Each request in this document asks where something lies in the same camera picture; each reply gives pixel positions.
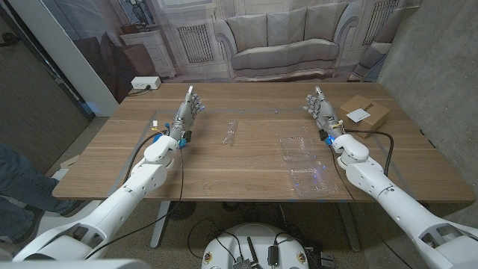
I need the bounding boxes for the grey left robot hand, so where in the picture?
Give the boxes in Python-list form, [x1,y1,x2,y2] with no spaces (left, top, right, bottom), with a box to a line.
[168,85,205,142]

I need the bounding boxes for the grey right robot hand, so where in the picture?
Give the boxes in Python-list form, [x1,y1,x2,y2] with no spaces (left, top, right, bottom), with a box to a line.
[302,85,344,140]

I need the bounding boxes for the white card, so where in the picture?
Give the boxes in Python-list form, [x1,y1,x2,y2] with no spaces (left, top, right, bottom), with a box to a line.
[346,108,372,123]

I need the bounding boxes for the brown cardboard packing box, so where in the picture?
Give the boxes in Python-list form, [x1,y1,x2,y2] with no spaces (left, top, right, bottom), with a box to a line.
[338,94,391,140]

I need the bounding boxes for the clear plastic clamshell container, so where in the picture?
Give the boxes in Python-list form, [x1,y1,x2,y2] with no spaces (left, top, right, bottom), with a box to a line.
[278,126,339,198]

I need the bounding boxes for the white power strip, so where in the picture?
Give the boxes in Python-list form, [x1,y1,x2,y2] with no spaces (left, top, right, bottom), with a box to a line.
[130,75,162,90]

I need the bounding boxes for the printed living room backdrop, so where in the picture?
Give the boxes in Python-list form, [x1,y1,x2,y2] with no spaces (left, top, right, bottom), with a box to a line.
[39,0,423,104]

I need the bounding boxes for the black round floor disc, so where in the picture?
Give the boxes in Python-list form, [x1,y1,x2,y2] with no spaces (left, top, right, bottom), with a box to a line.
[167,200,197,221]

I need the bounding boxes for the grey table leg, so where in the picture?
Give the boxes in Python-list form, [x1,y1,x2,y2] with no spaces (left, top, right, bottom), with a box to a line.
[338,201,362,253]
[149,200,171,250]

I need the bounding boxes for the white floor stand base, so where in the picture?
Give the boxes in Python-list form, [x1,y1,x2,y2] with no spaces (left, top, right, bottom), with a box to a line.
[37,167,102,240]

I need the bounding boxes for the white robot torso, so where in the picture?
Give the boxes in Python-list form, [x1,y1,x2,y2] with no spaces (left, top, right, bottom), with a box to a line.
[201,223,310,269]

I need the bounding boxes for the black power adapter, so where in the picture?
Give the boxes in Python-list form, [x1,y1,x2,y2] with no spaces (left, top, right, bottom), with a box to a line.
[267,244,279,268]

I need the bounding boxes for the black antenna stick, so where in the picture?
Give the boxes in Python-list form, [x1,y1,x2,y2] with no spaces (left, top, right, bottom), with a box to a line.
[246,236,261,268]

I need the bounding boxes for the person in blue jeans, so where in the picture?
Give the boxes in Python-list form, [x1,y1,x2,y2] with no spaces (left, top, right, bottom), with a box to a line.
[0,143,85,244]

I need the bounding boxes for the black power strip cord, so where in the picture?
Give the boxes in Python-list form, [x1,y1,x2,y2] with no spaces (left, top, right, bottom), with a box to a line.
[126,84,152,97]

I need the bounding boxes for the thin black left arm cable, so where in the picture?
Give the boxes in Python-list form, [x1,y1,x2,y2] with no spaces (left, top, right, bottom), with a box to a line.
[84,143,186,261]

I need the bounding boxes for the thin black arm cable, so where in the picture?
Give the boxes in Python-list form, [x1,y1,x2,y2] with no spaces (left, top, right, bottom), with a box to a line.
[84,143,186,261]
[328,143,415,269]

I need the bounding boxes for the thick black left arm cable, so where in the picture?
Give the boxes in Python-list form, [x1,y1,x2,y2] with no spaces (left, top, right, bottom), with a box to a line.
[122,130,169,184]

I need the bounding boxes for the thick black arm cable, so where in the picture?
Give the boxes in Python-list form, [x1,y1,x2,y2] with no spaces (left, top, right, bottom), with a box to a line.
[343,129,396,176]
[122,130,169,184]

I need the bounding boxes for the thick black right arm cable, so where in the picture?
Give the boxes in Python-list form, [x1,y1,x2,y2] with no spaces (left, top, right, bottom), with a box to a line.
[343,129,396,176]

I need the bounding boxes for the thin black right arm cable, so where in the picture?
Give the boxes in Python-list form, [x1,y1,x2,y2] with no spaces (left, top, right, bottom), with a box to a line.
[328,143,415,269]

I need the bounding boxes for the black floor cables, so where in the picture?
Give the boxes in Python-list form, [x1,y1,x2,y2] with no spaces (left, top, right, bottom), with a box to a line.
[186,218,240,262]

